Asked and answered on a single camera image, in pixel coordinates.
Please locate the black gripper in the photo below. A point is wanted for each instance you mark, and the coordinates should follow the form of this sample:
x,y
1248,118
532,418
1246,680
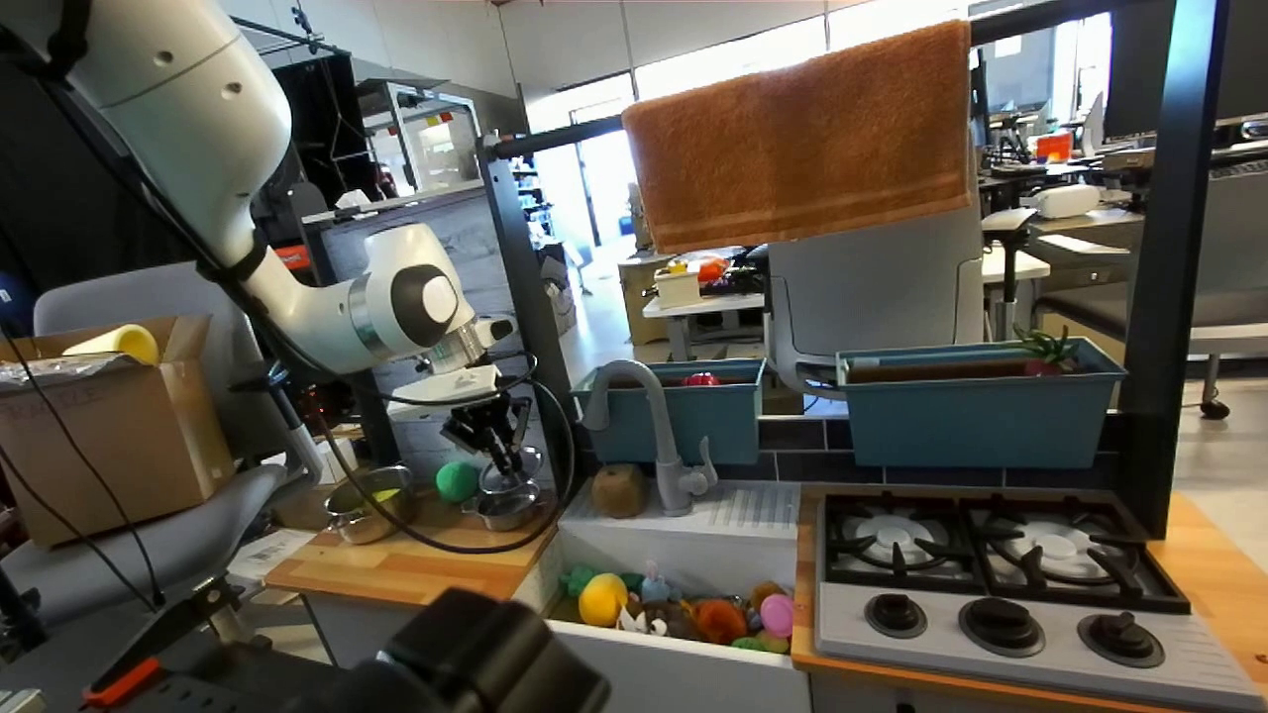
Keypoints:
x,y
497,432

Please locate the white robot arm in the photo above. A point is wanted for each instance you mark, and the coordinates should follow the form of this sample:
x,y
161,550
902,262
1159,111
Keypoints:
x,y
171,106

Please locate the glass pot with yellow label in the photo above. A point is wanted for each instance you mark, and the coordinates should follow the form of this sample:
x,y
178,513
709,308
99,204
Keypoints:
x,y
359,513

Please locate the green toy ball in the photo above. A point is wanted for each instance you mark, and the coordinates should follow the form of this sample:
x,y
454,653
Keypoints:
x,y
455,482

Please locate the brown toy kiwi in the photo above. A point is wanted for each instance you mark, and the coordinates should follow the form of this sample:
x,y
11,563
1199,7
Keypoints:
x,y
620,492

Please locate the wooden play kitchen counter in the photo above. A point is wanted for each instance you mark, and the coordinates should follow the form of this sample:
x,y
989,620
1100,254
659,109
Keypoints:
x,y
398,569

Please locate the yellow toy lemon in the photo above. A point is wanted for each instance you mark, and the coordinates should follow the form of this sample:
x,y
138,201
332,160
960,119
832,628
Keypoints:
x,y
603,600

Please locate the grey toy faucet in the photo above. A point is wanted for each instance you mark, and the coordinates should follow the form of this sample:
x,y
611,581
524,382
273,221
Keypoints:
x,y
667,451

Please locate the white play kitchen sink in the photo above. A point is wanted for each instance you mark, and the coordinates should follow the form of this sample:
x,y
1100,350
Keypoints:
x,y
685,540

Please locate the small teal planter box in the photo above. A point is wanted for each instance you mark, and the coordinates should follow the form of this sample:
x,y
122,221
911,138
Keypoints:
x,y
700,418

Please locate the orange toy vegetable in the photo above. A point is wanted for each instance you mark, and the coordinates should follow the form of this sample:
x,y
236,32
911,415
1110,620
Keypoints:
x,y
718,620

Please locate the green toy vegetable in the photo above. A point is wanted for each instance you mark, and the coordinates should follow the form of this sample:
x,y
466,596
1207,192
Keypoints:
x,y
758,649

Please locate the pink toy ball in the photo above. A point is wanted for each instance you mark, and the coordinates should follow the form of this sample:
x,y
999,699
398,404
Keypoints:
x,y
776,617

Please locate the grey office chair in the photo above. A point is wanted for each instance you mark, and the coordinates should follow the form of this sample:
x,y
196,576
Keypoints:
x,y
121,558

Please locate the cardboard box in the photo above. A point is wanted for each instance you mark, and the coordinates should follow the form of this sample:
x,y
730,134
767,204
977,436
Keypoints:
x,y
110,436

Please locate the black burner grate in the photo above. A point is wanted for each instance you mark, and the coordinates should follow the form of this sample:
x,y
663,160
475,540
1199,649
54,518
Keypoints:
x,y
1075,558
906,540

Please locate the black stove knob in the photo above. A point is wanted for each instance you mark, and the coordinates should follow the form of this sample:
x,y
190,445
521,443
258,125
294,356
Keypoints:
x,y
896,612
999,625
1118,641

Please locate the yellow roll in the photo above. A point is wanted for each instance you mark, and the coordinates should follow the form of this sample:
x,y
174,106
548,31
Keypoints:
x,y
114,344

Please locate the white chair back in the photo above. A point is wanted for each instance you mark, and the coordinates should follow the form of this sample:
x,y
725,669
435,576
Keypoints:
x,y
877,299

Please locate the orange brown towel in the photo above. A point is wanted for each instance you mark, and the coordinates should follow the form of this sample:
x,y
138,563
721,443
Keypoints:
x,y
799,139

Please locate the large teal planter box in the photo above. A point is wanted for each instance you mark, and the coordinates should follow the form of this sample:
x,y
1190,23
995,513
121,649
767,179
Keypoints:
x,y
977,418

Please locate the grey toy stove top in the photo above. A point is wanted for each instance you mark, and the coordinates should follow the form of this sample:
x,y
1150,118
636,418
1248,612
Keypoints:
x,y
1005,581

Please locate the green plant sprig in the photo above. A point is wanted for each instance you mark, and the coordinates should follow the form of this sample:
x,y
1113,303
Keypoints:
x,y
1046,345

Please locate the black camera with orange part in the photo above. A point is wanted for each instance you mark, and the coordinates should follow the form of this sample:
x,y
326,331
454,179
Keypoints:
x,y
447,658

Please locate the black metal frame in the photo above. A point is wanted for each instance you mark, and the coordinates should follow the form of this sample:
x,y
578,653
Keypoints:
x,y
1180,262

